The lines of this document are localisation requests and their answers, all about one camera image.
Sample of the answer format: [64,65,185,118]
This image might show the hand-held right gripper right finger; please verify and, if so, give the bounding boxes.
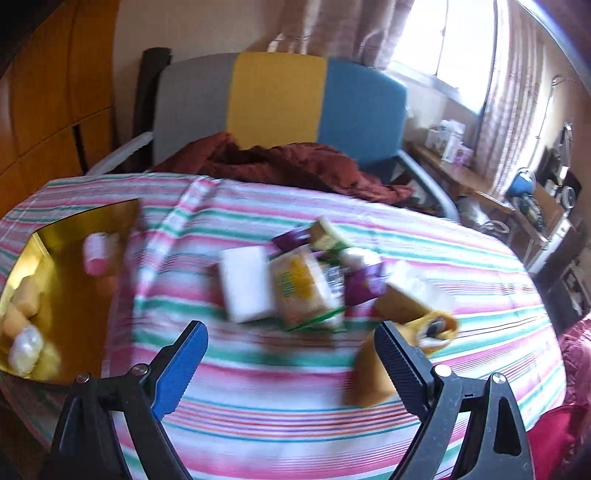
[374,320,536,480]

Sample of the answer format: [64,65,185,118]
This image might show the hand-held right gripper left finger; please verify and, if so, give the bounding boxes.
[39,320,209,480]

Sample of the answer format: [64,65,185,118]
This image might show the yellow pouch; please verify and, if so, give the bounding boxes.
[344,311,462,409]

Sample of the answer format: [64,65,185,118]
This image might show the white and tan box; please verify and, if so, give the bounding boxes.
[376,260,455,326]

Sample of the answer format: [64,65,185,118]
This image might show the yellow printed packet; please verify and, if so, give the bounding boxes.
[268,244,345,330]

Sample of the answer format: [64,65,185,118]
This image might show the gold tray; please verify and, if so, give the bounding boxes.
[0,198,148,384]

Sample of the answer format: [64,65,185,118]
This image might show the purple packet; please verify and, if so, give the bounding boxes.
[344,263,386,308]
[271,229,315,252]

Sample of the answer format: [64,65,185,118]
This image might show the striped tablecloth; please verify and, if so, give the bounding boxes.
[0,173,568,480]

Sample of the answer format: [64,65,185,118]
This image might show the white crumpled wad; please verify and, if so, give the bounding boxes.
[339,247,382,273]

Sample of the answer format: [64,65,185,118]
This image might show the pink white bottle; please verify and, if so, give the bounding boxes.
[82,232,122,277]

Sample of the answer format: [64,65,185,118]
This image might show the white plastic packet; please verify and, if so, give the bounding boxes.
[8,325,44,377]

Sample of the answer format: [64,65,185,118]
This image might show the small green cream box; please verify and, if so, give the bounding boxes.
[308,217,352,252]

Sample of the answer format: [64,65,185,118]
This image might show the pink red quilt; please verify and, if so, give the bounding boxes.
[526,314,591,480]

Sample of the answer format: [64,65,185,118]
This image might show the wooden side table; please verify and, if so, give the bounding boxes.
[409,143,518,217]

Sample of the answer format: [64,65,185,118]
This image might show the purple white carton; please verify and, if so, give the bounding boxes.
[452,144,476,168]

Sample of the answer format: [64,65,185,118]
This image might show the dark red blanket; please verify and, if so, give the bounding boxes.
[152,131,419,206]

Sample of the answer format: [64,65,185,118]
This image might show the black stereo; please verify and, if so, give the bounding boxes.
[540,124,583,208]

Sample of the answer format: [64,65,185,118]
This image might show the grey yellow blue chair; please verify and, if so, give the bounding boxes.
[88,52,462,222]

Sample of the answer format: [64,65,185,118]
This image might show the patterned curtain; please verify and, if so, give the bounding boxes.
[268,0,416,70]
[475,0,555,195]

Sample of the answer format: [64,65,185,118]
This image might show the wooden wardrobe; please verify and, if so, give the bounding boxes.
[0,0,121,217]

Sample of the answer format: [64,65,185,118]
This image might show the window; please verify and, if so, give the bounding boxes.
[392,0,499,112]

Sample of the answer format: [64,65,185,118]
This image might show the black upright post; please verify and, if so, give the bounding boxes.
[131,47,174,139]

